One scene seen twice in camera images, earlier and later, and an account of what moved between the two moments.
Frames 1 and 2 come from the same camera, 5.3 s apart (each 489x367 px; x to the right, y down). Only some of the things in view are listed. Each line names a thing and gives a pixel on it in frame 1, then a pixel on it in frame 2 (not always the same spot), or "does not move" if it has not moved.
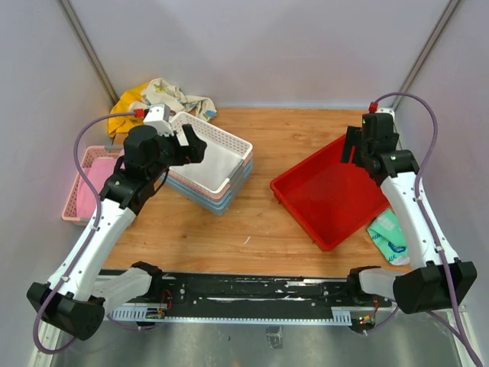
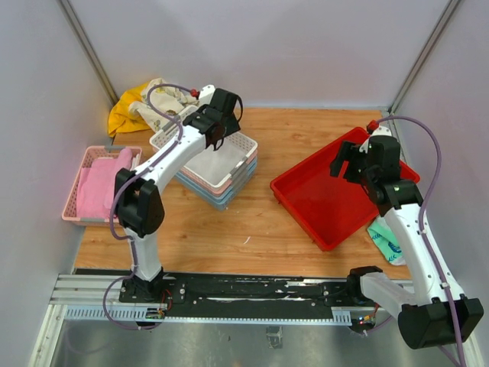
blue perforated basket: (216, 210) -> (219, 205)
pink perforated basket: (207, 193) -> (223, 189)
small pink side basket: (89, 154) does not move
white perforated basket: (224, 154) does not move
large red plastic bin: (329, 199) does not move
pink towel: (95, 172) does not move
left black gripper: (192, 153) -> (232, 125)
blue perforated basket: (201, 197) -> (215, 195)
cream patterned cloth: (161, 92) does not move
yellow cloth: (121, 125) does not move
